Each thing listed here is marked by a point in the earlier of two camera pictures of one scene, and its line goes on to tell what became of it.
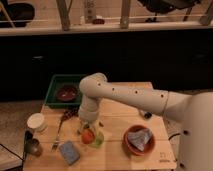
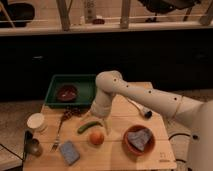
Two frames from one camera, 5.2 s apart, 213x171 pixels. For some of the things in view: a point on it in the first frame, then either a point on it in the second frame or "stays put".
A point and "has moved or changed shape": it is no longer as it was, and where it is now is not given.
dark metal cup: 31,144 stays put
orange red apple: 87,136 has moved or changed shape
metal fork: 64,117 stays put
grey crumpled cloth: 140,137 stays put
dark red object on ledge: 98,21 stays put
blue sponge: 70,153 stays put
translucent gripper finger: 99,137 to 106,120
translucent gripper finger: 83,125 to 88,114
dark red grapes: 70,112 stays put
